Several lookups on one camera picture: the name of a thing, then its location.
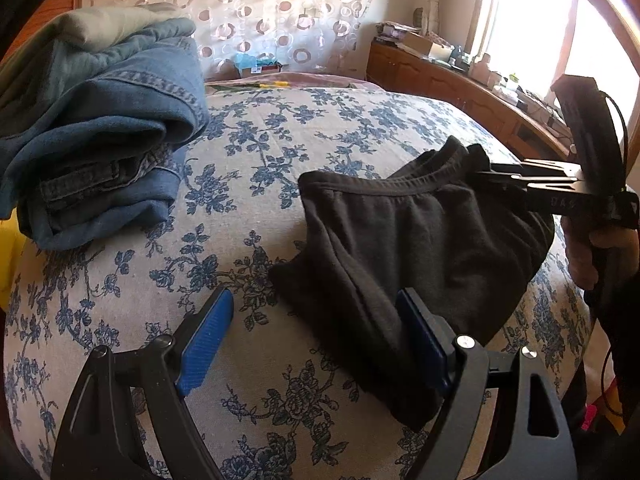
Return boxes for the black pants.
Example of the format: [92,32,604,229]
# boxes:
[269,138,554,430]

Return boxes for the person's right hand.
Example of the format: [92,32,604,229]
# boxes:
[561,217,639,290]

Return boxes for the blue floral bedspread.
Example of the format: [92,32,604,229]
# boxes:
[2,86,594,480]

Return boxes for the white bottle on sideboard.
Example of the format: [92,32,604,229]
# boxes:
[469,52,491,86]

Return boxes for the yellow plush toy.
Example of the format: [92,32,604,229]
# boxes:
[0,210,26,312]

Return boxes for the folded blue jeans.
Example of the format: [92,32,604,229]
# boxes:
[1,18,209,250]

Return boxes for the cardboard box on sideboard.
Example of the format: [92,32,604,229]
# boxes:
[399,32,454,61]

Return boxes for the wooden sideboard cabinet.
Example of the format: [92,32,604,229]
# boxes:
[366,40,570,162]

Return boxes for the colourful flower blanket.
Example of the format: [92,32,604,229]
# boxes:
[205,72,383,94]

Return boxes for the cardboard box with blue bag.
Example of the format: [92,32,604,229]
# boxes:
[233,53,283,78]

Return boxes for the folded grey-green pants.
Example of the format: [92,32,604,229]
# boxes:
[1,2,183,92]

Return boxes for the circle-pattern sheer curtain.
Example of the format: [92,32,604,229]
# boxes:
[82,0,371,79]

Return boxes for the window with brown frame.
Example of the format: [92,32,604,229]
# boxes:
[471,0,639,119]

